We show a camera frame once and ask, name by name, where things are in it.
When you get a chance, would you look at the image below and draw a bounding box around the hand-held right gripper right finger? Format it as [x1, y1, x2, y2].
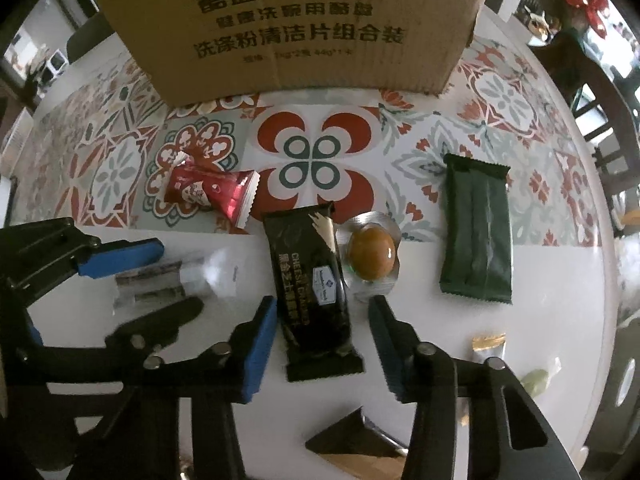
[367, 295, 576, 480]

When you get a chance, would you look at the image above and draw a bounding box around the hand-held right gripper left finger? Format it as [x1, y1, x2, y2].
[65, 296, 278, 480]

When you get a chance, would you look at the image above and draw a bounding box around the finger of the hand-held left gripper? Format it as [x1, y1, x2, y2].
[105, 297, 203, 361]
[0, 217, 166, 286]

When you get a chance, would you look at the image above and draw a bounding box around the clear and silver snack packet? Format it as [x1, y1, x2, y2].
[112, 252, 241, 311]

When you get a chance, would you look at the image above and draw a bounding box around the braised egg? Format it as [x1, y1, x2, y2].
[334, 211, 401, 303]

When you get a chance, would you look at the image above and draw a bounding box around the black cracker packet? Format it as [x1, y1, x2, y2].
[262, 201, 366, 383]

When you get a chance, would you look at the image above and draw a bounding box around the gold and white snack packet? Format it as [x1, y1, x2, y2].
[471, 332, 507, 366]

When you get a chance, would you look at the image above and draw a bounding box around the red snack packet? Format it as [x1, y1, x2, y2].
[164, 151, 262, 231]

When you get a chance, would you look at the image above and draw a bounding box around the dark green snack packet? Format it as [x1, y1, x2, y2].
[439, 153, 514, 305]

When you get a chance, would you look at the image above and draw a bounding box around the pale green candy clear wrapper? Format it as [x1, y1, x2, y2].
[517, 357, 563, 401]

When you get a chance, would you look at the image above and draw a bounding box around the brown cardboard box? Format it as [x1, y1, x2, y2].
[90, 0, 493, 108]

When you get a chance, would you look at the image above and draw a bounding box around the patterned table mat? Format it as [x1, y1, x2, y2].
[10, 35, 603, 248]

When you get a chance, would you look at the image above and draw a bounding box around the dark wooden chair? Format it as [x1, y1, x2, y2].
[305, 407, 416, 480]
[530, 25, 640, 241]

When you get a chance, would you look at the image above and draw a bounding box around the grey dining chair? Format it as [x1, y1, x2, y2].
[65, 7, 118, 63]

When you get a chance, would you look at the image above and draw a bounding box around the red bow balloon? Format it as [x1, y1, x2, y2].
[561, 0, 610, 40]

